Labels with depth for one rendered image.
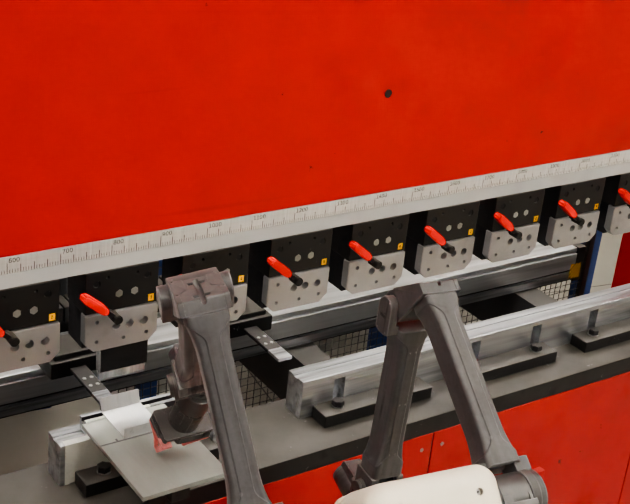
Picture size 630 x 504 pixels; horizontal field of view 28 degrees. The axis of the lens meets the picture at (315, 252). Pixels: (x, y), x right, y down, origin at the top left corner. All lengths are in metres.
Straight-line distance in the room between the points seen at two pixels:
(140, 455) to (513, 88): 1.11
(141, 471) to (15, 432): 1.94
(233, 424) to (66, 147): 0.66
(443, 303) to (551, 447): 1.21
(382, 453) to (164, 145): 0.68
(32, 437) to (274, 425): 1.64
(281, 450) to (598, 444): 1.02
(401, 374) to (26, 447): 2.21
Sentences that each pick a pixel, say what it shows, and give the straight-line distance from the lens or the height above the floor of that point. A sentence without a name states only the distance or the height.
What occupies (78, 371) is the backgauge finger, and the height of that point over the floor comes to 1.01.
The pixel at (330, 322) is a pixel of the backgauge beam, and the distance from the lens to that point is 3.07.
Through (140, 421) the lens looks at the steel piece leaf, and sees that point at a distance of 2.52.
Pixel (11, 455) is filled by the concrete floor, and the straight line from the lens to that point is 4.19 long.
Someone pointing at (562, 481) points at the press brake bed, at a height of 0.54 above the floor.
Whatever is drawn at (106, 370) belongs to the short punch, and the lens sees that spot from 2.48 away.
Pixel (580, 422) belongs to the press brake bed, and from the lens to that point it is 3.27.
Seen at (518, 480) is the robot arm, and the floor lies 1.27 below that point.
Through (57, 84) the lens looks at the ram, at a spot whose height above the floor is 1.71.
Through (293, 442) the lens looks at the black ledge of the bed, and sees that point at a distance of 2.72.
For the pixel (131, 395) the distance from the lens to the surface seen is 2.57.
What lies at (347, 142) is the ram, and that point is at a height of 1.53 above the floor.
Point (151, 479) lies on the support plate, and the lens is 2.36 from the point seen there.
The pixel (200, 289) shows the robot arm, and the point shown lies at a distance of 1.79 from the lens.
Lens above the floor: 2.38
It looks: 25 degrees down
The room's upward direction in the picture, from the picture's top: 6 degrees clockwise
